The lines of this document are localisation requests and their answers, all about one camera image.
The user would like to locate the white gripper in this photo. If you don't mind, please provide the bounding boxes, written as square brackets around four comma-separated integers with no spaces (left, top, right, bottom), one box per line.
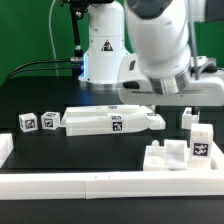
[118,54,224,106]

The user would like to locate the white chair seat block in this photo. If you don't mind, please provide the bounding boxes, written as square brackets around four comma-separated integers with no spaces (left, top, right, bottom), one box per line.
[143,139,189,171]

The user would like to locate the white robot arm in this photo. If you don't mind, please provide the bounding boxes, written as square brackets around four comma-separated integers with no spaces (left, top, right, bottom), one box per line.
[118,0,224,106]

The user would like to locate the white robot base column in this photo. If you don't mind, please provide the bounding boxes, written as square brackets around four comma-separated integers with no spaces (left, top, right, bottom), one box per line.
[79,0,129,90]

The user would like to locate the white tagged cube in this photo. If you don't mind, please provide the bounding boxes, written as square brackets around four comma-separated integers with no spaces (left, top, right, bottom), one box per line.
[41,112,60,130]
[19,113,38,132]

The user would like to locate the white left fence piece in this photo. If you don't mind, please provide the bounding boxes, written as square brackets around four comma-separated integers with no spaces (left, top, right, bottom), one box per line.
[0,133,14,168]

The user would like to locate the white chair back frame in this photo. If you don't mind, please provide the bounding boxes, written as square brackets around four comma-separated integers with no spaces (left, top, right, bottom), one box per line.
[62,111,166,136]

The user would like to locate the black cables at base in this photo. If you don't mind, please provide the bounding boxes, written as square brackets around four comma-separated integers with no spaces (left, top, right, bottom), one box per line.
[5,56,84,83]

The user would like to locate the grey hanging cable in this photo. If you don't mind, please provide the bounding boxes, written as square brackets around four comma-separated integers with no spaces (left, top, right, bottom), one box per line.
[48,0,60,78]

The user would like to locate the white L-shaped fence rail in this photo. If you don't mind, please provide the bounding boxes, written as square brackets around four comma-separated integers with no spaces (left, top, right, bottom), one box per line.
[0,147,224,200]

